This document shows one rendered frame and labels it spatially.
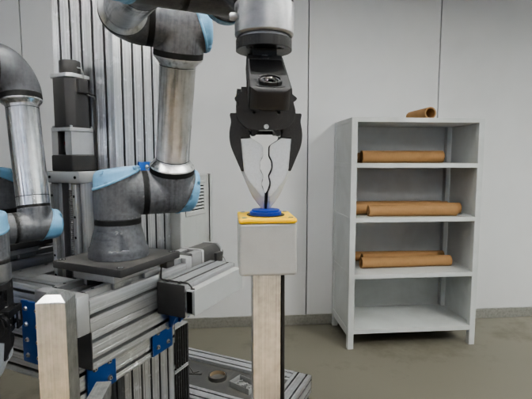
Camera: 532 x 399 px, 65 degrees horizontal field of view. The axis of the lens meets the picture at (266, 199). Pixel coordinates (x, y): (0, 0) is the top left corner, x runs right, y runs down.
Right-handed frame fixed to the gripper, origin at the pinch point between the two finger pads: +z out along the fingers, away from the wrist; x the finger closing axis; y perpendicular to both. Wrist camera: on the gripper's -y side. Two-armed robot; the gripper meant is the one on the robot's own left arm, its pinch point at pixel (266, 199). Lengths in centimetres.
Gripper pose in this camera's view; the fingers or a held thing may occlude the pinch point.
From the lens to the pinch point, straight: 53.1
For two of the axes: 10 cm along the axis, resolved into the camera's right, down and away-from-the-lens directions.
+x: -10.0, 0.1, -0.9
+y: -0.9, -0.9, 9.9
